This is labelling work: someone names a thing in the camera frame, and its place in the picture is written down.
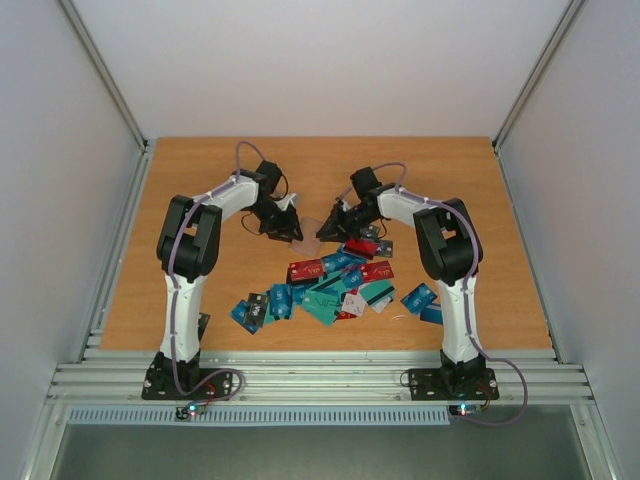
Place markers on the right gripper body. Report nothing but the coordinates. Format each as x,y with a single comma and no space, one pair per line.
341,222

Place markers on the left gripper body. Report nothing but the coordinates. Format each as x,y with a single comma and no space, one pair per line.
274,222

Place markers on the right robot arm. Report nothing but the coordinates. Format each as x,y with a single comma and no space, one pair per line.
450,254

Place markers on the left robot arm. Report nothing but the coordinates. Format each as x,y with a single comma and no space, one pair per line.
188,249

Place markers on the black card top right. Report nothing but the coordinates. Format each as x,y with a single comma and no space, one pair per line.
370,232

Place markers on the red card upper right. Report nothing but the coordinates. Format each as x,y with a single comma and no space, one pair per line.
363,248

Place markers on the red VIP card upper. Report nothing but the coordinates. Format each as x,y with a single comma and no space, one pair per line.
303,272

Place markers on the red vip card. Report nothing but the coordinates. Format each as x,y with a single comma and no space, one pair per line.
303,272
376,271

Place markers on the red VIP card centre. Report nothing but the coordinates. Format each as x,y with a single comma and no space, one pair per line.
376,271

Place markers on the white card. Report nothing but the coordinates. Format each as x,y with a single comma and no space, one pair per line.
353,305

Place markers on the teal VIP card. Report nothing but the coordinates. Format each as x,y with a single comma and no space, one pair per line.
322,305

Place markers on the black VIP card left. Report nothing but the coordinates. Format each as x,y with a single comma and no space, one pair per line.
257,306

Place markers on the blue card left bottom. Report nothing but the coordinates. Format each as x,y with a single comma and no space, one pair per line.
238,314

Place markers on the blue card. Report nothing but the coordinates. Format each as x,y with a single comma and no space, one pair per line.
238,314
432,314
418,299

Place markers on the blue card far right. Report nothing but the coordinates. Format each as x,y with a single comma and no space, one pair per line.
432,314

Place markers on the black card lone left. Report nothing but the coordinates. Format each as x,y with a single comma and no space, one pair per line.
203,321

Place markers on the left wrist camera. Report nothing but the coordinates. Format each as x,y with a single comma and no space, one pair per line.
289,200

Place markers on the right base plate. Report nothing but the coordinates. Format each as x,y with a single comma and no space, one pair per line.
433,385

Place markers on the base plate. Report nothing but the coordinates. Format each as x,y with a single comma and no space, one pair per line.
220,385
433,385

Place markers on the left base plate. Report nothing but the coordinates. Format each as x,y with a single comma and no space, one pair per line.
220,385

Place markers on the blue slotted cable duct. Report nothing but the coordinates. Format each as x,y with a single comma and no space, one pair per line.
261,416

